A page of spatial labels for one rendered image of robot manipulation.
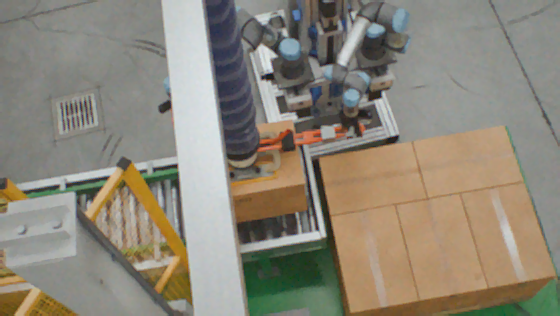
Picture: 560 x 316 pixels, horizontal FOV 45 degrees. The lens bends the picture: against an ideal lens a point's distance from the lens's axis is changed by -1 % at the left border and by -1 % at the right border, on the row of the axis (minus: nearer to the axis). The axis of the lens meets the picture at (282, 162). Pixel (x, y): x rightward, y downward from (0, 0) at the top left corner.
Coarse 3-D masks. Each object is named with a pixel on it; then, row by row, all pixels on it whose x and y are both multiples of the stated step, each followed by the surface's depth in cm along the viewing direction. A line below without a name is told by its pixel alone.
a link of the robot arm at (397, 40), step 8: (384, 8) 332; (392, 8) 332; (400, 8) 332; (376, 16) 334; (384, 16) 332; (392, 16) 331; (400, 16) 330; (408, 16) 336; (384, 24) 335; (392, 24) 332; (400, 24) 331; (392, 32) 343; (400, 32) 351; (384, 40) 375; (392, 40) 363; (400, 40) 363; (408, 40) 371; (392, 48) 373; (400, 48) 372
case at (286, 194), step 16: (272, 128) 372; (256, 160) 364; (272, 160) 364; (288, 160) 363; (288, 176) 359; (240, 192) 357; (256, 192) 357; (272, 192) 361; (288, 192) 364; (304, 192) 368; (240, 208) 373; (256, 208) 377; (272, 208) 381; (288, 208) 385; (304, 208) 389
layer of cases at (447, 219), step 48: (432, 144) 422; (480, 144) 420; (336, 192) 412; (384, 192) 410; (432, 192) 408; (480, 192) 406; (336, 240) 399; (384, 240) 397; (432, 240) 395; (480, 240) 393; (528, 240) 391; (384, 288) 385; (432, 288) 383; (480, 288) 381; (528, 288) 400
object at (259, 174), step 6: (270, 162) 361; (234, 168) 361; (252, 168) 360; (258, 168) 357; (264, 168) 359; (234, 174) 357; (258, 174) 358; (264, 174) 358; (270, 174) 358; (276, 174) 358; (234, 180) 357; (240, 180) 357; (246, 180) 357; (252, 180) 357; (258, 180) 357; (264, 180) 358
